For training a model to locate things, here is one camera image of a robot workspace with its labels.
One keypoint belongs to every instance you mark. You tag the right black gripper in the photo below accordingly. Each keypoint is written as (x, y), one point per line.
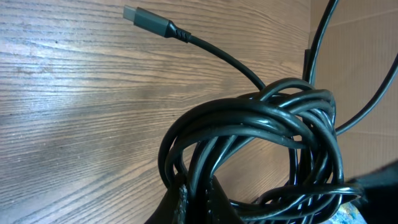
(379, 201)

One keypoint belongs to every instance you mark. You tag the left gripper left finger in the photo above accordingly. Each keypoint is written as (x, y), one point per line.
(173, 206)

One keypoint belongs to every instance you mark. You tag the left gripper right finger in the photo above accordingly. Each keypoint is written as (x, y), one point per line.
(215, 207)

